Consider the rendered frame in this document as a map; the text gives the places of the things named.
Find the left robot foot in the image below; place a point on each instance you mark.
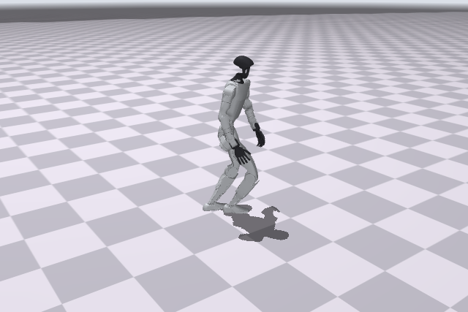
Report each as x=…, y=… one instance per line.
x=216, y=206

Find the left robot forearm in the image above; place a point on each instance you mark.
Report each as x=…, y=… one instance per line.
x=251, y=118

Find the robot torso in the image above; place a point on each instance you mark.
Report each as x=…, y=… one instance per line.
x=236, y=104

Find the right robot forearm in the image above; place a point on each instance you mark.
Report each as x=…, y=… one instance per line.
x=226, y=127

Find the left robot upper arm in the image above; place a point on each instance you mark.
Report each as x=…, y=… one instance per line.
x=247, y=103

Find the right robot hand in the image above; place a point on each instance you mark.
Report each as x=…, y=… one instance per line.
x=239, y=152

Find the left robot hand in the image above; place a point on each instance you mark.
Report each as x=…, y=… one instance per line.
x=260, y=136

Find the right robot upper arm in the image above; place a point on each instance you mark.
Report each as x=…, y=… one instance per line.
x=228, y=95

